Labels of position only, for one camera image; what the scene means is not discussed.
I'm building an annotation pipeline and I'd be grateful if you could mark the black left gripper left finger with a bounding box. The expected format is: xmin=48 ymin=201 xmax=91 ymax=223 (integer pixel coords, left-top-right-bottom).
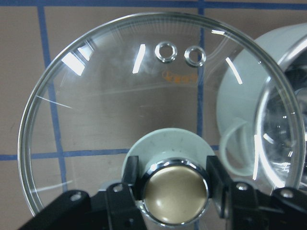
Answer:
xmin=21 ymin=156 xmax=147 ymax=230

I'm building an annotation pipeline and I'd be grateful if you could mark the glass pot lid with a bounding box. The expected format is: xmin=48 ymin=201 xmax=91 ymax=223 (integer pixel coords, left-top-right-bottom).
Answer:
xmin=18 ymin=11 xmax=305 ymax=227

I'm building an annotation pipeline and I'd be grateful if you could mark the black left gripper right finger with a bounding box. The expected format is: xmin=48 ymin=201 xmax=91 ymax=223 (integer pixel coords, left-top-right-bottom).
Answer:
xmin=206 ymin=156 xmax=307 ymax=230

